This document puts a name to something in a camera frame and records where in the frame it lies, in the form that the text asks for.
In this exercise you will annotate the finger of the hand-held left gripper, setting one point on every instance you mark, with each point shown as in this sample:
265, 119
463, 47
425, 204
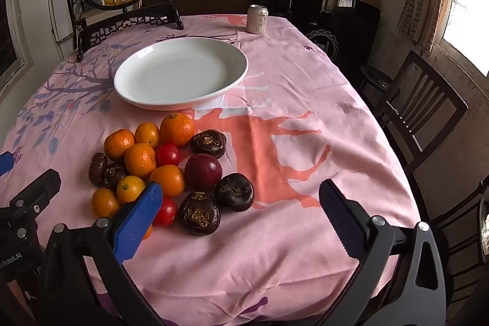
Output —
5, 162
38, 186

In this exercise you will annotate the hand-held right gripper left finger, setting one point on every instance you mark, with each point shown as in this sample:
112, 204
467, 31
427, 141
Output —
137, 219

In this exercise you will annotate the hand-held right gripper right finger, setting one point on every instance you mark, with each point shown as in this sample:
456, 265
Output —
344, 223

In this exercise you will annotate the mandarin orange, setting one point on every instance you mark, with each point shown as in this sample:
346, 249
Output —
129, 188
140, 160
169, 179
104, 202
177, 129
119, 145
147, 231
147, 134

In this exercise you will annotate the red cherry tomato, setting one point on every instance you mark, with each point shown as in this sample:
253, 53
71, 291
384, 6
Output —
166, 212
168, 154

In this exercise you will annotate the dark brown water chestnut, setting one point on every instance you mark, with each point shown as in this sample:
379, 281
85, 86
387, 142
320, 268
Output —
97, 168
234, 191
208, 144
114, 175
199, 213

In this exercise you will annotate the dark red plum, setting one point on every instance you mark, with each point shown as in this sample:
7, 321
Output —
203, 172

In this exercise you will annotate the white oval plate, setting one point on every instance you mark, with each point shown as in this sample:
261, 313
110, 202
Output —
179, 74

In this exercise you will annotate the dark wooden slatted chair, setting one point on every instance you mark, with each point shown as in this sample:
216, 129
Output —
424, 108

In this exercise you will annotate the pink printed tablecloth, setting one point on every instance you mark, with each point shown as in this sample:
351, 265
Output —
286, 89

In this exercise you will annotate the round dark stool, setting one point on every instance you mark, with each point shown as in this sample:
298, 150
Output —
376, 77

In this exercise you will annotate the black case with mandala print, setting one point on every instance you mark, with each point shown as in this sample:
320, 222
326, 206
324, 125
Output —
324, 24

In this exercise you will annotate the beige drink can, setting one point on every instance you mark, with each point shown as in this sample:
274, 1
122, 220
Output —
256, 20

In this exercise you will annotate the bright window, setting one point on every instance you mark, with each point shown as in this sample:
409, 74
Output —
468, 13

